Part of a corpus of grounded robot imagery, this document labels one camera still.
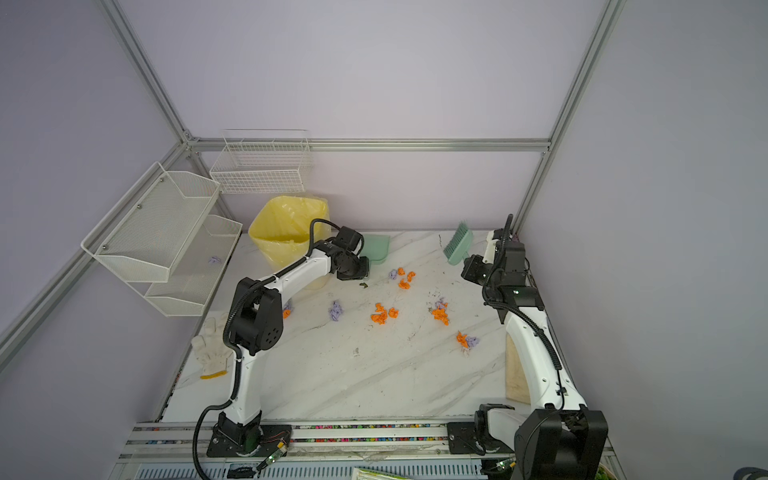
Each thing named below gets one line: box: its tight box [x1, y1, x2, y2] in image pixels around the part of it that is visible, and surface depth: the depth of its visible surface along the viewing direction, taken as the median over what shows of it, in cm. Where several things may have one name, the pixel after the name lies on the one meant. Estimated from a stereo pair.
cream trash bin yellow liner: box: [249, 196, 332, 289], surface depth 97 cm
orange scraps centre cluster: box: [371, 303, 399, 325], surface depth 97 cm
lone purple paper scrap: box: [330, 301, 343, 321], surface depth 97 cm
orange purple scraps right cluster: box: [432, 301, 449, 326], surface depth 98 cm
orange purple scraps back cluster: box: [389, 267, 416, 290], surface depth 109 cm
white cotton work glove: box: [191, 313, 233, 379], surface depth 90 cm
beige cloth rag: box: [505, 333, 531, 405], surface depth 86 cm
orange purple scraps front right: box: [456, 331, 478, 349], surface depth 92 cm
